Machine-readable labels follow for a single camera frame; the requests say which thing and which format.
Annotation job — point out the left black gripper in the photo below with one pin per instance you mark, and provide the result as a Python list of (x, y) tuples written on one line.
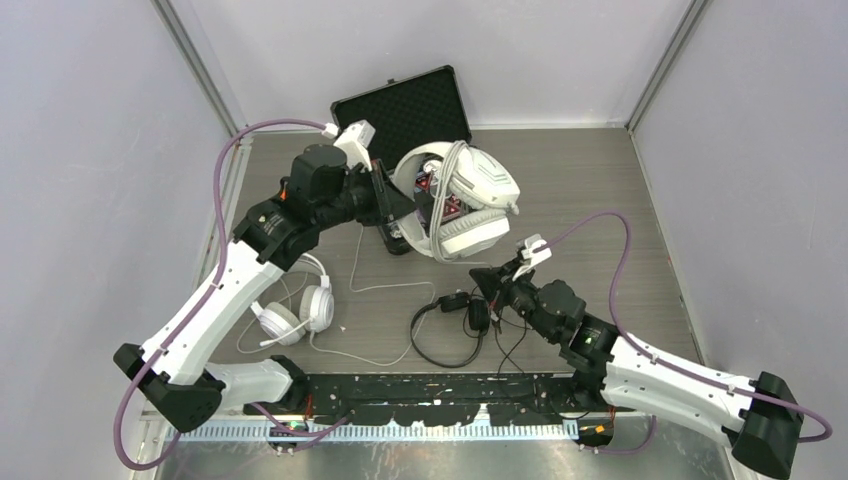
[(387, 201)]

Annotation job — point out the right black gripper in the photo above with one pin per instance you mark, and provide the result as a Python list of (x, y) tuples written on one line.
[(496, 281)]

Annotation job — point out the large white gaming headphones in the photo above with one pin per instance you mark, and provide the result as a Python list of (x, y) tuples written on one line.
[(434, 172)]

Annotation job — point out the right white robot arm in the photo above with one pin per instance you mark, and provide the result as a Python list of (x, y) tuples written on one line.
[(748, 416)]

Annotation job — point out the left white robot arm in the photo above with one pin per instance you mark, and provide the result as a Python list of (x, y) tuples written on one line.
[(173, 368)]

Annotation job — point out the small white headphones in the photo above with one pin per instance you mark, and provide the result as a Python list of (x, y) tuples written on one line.
[(305, 312)]

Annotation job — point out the black poker chip case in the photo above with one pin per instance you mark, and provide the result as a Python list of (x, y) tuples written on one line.
[(406, 114)]

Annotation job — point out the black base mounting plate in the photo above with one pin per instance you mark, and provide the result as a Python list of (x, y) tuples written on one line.
[(509, 399)]

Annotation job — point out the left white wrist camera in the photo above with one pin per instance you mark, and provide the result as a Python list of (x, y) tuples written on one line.
[(354, 141)]

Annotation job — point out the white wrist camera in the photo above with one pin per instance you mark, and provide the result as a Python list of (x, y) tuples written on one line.
[(354, 141), (532, 252)]

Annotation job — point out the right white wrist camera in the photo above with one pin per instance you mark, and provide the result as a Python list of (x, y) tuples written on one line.
[(532, 252)]

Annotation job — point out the white aluminium rail strip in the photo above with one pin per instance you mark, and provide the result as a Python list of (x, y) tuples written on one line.
[(255, 431)]

